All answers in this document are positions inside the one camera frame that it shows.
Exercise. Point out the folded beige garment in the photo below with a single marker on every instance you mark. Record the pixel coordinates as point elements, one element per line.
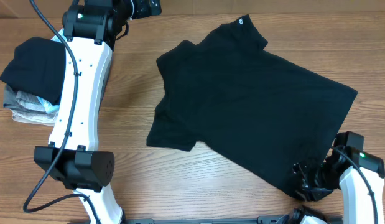
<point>34,117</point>

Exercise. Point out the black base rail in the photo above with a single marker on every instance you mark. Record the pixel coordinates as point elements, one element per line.
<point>259,220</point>

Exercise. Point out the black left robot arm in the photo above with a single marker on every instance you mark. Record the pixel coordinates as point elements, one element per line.
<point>71,156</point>

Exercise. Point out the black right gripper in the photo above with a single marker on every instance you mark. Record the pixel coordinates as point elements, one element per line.
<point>313,193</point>

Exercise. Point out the black t-shirt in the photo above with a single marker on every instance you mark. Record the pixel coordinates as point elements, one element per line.
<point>257,109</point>

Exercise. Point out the folded black garment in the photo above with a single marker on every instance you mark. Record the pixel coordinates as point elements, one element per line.
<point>21,73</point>

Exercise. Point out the folded light blue garment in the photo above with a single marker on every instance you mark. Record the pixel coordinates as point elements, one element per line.
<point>51,64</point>

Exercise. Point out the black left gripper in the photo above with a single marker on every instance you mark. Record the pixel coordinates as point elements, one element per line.
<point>143,10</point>

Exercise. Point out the folded grey garment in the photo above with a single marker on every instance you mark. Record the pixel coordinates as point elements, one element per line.
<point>19,100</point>

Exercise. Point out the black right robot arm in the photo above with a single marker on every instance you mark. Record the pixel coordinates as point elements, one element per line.
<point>360,177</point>

